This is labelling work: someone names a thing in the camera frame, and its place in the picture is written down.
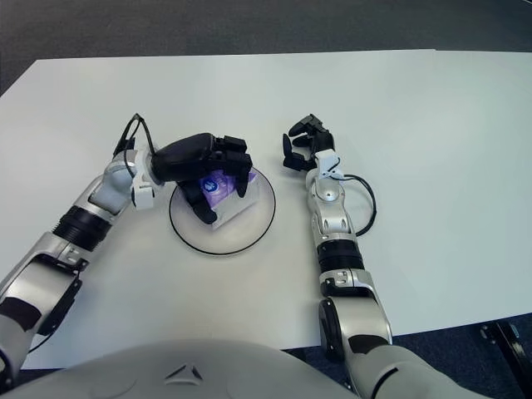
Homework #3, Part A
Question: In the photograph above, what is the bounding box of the white plate with black rim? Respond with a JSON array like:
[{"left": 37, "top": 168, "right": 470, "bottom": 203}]
[{"left": 168, "top": 165, "right": 278, "bottom": 257}]

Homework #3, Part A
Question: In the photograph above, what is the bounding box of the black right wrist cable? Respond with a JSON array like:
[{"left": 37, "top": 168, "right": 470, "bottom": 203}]
[{"left": 342, "top": 174, "right": 378, "bottom": 238}]

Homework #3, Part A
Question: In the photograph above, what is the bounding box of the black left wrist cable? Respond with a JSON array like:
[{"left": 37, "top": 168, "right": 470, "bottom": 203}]
[{"left": 111, "top": 112, "right": 157, "bottom": 167}]

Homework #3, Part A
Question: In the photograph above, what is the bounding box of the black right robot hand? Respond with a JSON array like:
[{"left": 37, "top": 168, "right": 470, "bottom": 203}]
[{"left": 281, "top": 114, "right": 336, "bottom": 170}]

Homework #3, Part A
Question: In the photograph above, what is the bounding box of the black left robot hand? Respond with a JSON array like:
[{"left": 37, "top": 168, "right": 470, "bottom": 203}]
[{"left": 150, "top": 132, "right": 254, "bottom": 225}]

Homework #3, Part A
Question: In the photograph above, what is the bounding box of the purple tissue paper pack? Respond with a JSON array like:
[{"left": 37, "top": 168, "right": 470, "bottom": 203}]
[{"left": 198, "top": 168, "right": 261, "bottom": 232}]

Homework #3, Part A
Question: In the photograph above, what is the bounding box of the grey robot torso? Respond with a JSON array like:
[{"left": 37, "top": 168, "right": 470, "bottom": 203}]
[{"left": 7, "top": 338, "right": 362, "bottom": 399}]

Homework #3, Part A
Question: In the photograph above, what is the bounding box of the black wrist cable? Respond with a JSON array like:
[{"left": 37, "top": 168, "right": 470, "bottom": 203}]
[
  {"left": 111, "top": 112, "right": 157, "bottom": 167},
  {"left": 342, "top": 174, "right": 378, "bottom": 238}
]

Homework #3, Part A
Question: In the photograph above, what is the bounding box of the black left elbow cable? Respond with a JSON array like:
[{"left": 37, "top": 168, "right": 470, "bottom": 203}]
[{"left": 22, "top": 323, "right": 57, "bottom": 354}]

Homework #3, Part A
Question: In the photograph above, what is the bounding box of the black table base frame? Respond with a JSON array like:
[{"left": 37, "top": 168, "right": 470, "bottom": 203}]
[{"left": 480, "top": 319, "right": 532, "bottom": 387}]

